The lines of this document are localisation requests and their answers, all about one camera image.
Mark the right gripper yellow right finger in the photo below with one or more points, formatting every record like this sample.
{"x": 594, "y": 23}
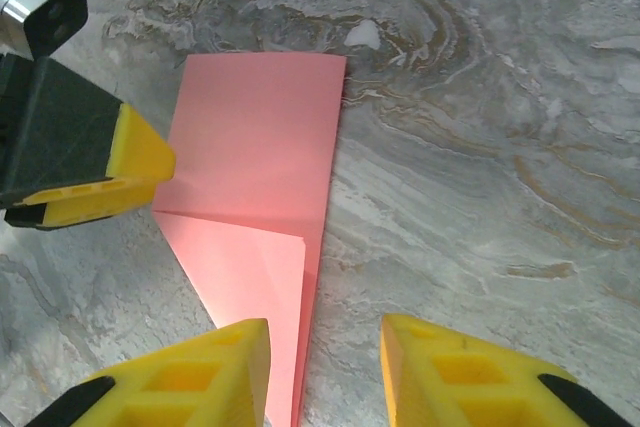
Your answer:
{"x": 465, "y": 382}

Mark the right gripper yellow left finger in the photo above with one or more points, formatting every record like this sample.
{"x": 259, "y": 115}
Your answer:
{"x": 190, "y": 382}

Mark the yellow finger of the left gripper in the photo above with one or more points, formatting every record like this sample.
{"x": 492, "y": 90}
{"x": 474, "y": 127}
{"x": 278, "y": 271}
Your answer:
{"x": 100, "y": 209}
{"x": 75, "y": 137}

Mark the pink paper sheet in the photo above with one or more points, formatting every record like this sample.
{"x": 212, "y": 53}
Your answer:
{"x": 260, "y": 147}

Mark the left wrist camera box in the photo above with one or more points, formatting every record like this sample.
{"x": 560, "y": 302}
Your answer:
{"x": 40, "y": 2}

